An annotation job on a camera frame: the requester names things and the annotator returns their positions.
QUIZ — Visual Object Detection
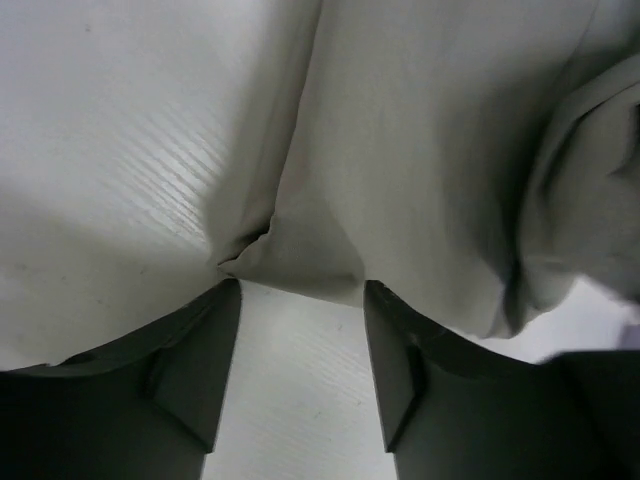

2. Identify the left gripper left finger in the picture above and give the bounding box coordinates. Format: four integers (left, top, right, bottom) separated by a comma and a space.
1, 279, 242, 480

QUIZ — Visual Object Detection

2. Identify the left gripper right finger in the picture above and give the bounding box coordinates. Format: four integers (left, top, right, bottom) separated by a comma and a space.
364, 281, 639, 480

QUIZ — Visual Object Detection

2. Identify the grey cloth placemat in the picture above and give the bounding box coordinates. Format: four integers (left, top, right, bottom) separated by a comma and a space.
219, 1, 639, 337

